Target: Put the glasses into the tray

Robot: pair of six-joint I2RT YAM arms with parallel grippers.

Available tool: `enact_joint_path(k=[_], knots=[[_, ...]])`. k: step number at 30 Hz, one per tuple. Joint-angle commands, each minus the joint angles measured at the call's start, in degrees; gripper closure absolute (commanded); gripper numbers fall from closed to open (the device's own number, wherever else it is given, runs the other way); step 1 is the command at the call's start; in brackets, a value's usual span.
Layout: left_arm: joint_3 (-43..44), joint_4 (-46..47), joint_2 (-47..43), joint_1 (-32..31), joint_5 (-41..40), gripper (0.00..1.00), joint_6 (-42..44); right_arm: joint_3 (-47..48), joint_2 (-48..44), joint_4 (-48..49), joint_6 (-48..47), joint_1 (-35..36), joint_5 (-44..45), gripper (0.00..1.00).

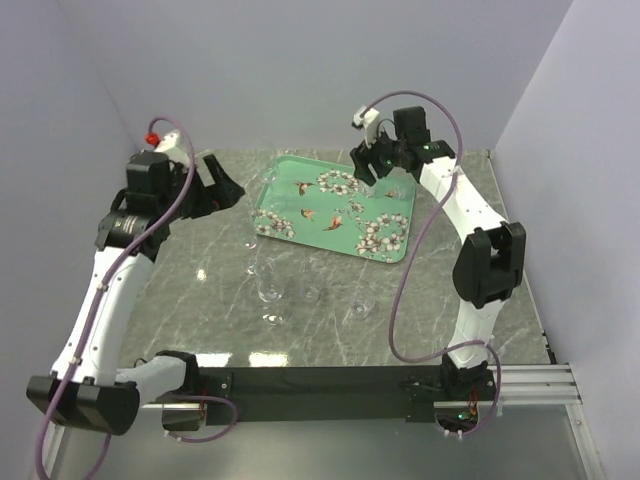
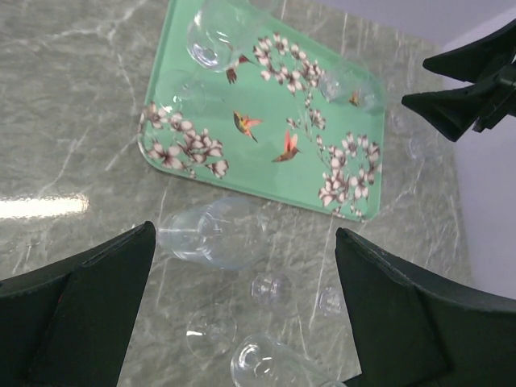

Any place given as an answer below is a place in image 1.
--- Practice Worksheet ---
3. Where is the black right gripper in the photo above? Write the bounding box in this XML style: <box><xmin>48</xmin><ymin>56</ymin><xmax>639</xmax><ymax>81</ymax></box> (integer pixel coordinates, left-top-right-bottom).
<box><xmin>350</xmin><ymin>124</ymin><xmax>406</xmax><ymax>189</ymax></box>

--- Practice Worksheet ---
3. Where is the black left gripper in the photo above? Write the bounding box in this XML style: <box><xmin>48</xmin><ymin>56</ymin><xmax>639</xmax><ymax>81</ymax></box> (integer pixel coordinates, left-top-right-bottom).
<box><xmin>160</xmin><ymin>154</ymin><xmax>245</xmax><ymax>222</ymax></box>

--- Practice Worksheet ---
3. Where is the tall clear champagne flute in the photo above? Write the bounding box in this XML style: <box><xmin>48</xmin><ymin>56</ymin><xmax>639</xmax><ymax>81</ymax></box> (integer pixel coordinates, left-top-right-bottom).
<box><xmin>232</xmin><ymin>164</ymin><xmax>286</xmax><ymax>250</ymax></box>

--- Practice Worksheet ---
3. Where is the clear stemmed wine glass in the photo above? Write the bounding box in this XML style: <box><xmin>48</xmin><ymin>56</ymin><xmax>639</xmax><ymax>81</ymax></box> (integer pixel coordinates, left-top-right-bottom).
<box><xmin>246</xmin><ymin>256</ymin><xmax>288</xmax><ymax>326</ymax></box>

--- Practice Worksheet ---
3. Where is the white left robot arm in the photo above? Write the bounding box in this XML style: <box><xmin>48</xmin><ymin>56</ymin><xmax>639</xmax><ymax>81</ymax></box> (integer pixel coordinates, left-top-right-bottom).
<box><xmin>26</xmin><ymin>151</ymin><xmax>245</xmax><ymax>436</ymax></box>

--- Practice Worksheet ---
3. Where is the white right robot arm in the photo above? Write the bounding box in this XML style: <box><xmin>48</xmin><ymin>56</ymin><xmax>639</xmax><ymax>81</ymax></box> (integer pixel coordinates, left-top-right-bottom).
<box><xmin>350</xmin><ymin>107</ymin><xmax>526</xmax><ymax>399</ymax></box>

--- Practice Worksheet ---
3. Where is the green floral hummingbird tray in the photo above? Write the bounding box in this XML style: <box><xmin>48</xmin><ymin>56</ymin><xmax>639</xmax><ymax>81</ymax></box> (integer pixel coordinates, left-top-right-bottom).
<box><xmin>257</xmin><ymin>155</ymin><xmax>416</xmax><ymax>264</ymax></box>

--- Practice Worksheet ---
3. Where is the clear low glass front right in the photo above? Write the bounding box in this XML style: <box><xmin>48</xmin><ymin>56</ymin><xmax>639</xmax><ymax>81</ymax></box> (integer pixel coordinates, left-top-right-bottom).
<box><xmin>349</xmin><ymin>289</ymin><xmax>375</xmax><ymax>318</ymax></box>

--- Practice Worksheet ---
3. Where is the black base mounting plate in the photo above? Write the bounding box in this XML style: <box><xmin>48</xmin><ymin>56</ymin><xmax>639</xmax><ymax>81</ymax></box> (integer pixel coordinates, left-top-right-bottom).
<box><xmin>149</xmin><ymin>364</ymin><xmax>499</xmax><ymax>434</ymax></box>

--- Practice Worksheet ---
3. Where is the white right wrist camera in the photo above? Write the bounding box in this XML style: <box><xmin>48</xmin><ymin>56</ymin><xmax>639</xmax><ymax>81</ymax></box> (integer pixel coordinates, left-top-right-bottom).
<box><xmin>351</xmin><ymin>106</ymin><xmax>380</xmax><ymax>147</ymax></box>

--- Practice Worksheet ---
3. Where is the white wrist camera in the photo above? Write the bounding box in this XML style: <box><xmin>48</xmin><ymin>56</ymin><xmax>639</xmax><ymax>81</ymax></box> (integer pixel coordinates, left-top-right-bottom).
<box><xmin>351</xmin><ymin>106</ymin><xmax>380</xmax><ymax>147</ymax></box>
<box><xmin>144</xmin><ymin>130</ymin><xmax>184</xmax><ymax>156</ymax></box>

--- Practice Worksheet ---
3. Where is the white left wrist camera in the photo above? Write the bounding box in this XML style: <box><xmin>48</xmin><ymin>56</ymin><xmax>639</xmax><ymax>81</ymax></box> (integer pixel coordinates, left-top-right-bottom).
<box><xmin>144</xmin><ymin>130</ymin><xmax>184</xmax><ymax>156</ymax></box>

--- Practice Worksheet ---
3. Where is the aluminium front rail frame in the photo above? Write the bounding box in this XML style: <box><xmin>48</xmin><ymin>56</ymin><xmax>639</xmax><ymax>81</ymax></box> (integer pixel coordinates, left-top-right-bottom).
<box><xmin>149</xmin><ymin>357</ymin><xmax>605</xmax><ymax>479</ymax></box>

